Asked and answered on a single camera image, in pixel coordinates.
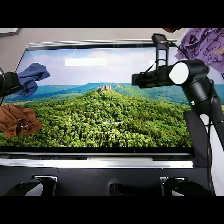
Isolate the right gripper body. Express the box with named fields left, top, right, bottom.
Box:
left=131, top=64, right=174, bottom=90

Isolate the purple garment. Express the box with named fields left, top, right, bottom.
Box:
left=174, top=27, right=224, bottom=75

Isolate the blue garment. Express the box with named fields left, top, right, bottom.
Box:
left=16, top=62, right=51, bottom=98

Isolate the brown garment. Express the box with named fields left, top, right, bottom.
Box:
left=0, top=103, right=44, bottom=138

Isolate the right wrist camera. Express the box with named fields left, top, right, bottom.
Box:
left=151, top=32, right=170, bottom=73

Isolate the black cable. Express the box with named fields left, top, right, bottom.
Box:
left=205, top=120, right=215, bottom=196

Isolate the silver frame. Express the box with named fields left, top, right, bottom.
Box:
left=0, top=151, right=214, bottom=197

